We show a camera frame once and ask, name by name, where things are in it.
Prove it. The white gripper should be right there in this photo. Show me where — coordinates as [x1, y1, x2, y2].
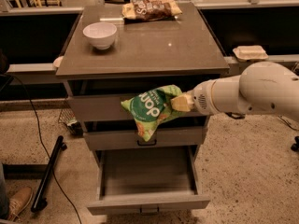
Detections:
[171, 80, 215, 115]

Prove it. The green rice chip bag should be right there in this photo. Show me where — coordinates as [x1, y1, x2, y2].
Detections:
[121, 85, 187, 141]

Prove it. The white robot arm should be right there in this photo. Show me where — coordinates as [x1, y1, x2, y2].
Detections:
[171, 62, 299, 121]

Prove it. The middle drawer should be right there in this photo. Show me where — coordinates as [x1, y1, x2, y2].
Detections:
[84, 117, 208, 150]

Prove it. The drawer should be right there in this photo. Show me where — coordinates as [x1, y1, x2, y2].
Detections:
[67, 74, 222, 122]
[87, 147, 209, 216]
[84, 117, 208, 150]

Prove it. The bottom drawer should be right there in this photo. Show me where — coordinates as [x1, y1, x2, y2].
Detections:
[87, 147, 209, 216]

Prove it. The grey drawer cabinet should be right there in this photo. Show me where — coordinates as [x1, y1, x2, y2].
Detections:
[55, 2, 231, 173]

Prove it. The top drawer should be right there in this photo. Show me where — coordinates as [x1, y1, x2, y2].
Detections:
[67, 74, 222, 122]

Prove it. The brown chip bag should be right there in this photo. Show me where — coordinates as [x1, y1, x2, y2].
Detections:
[122, 0, 182, 21]

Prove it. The white bowl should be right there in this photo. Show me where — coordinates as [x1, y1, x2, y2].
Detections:
[83, 22, 117, 49]

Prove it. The black caster wheel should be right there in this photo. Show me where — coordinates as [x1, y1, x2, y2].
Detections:
[291, 136, 299, 151]

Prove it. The black stand leg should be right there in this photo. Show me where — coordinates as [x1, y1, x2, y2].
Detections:
[31, 135, 67, 213]

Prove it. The brown shoe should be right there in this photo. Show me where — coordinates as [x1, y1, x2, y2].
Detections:
[7, 187, 33, 221]

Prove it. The black cable right floor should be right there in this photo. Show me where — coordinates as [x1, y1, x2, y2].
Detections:
[276, 114, 299, 133]

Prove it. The wire mesh basket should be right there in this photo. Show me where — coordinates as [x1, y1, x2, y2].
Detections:
[58, 108, 83, 136]

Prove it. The black cable on floor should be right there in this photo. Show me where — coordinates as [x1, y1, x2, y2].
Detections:
[0, 73, 83, 224]

